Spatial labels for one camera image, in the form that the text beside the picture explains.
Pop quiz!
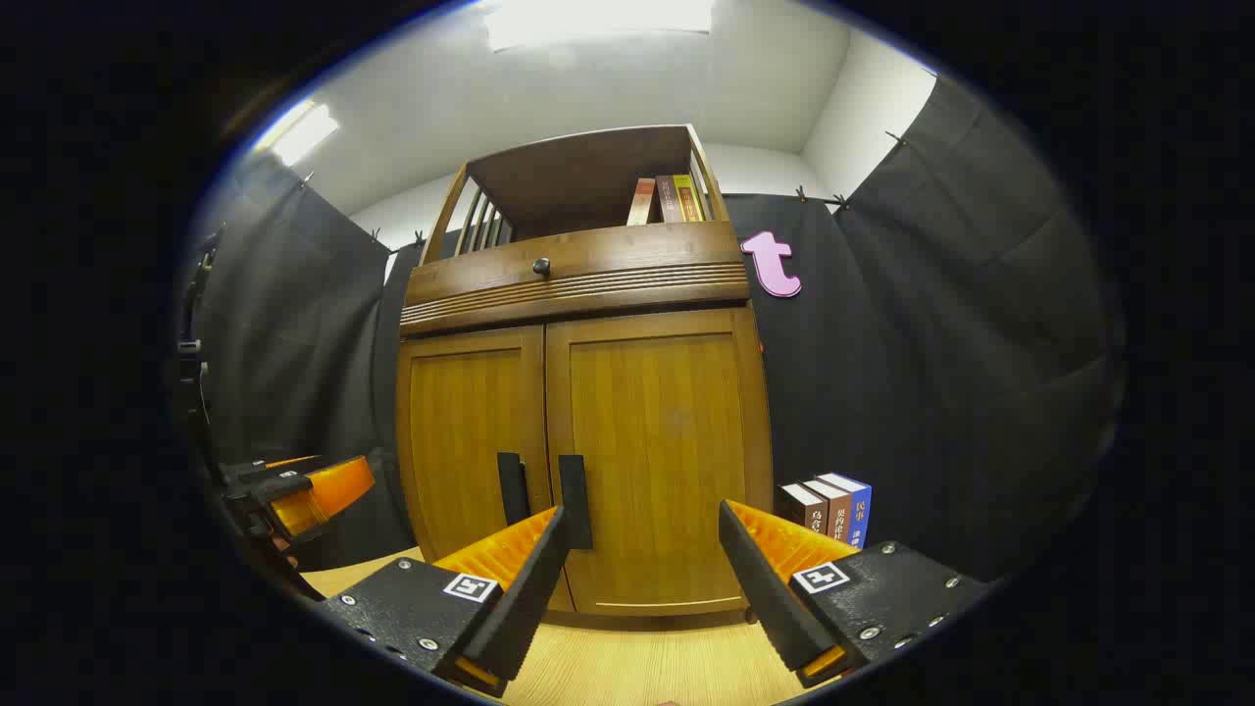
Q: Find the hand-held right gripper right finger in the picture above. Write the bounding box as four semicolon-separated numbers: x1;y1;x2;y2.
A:
719;499;991;689

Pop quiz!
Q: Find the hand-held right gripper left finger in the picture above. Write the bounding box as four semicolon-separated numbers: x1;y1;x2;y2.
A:
316;505;572;699

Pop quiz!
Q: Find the black door handle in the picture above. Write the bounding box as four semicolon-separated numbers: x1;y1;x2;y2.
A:
497;452;531;528
557;454;594;550

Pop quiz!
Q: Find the wooden shoe cabinet door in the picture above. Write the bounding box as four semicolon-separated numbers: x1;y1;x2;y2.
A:
545;306;776;617
397;326;575;614

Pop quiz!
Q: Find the wooden double-door shoe cabinet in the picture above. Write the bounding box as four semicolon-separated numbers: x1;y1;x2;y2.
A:
395;124;776;629

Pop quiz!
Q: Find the wooden cabinet drawer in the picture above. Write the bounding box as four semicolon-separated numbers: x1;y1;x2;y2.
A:
400;222;751;339

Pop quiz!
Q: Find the thick dark brown book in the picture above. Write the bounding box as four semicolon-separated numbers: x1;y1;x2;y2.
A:
778;482;829;535

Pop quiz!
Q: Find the thick reddish brown book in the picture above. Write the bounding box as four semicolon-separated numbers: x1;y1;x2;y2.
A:
802;479;852;543

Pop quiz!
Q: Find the thick blue book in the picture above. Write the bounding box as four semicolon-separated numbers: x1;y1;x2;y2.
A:
819;473;873;550

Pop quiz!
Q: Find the small ceiling light panel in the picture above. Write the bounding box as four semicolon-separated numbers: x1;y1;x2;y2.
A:
257;101;341;168

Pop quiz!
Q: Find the black backdrop cloth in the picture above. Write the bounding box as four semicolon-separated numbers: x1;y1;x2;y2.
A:
191;76;1129;584

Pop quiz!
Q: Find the large ceiling light panel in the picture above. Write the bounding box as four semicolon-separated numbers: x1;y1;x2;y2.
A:
480;0;717;52

